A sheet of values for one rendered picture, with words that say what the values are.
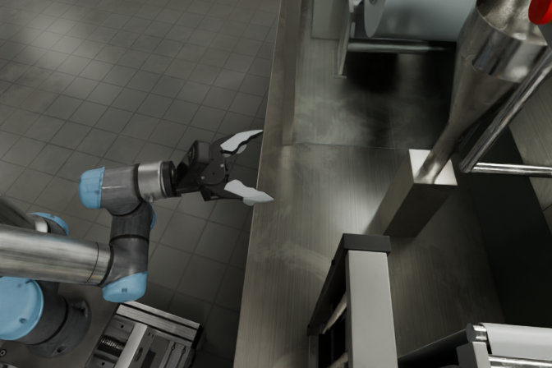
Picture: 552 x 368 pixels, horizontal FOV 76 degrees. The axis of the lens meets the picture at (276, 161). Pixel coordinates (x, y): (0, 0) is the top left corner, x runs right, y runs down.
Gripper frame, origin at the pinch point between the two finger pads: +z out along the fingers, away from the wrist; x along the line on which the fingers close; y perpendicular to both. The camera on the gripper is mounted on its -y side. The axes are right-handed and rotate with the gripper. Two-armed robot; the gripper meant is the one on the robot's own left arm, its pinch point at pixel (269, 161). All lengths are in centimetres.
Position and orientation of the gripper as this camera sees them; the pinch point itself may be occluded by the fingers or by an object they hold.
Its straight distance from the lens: 68.4
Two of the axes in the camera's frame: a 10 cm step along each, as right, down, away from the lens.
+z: 9.9, -1.2, 0.9
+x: 1.5, 8.8, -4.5
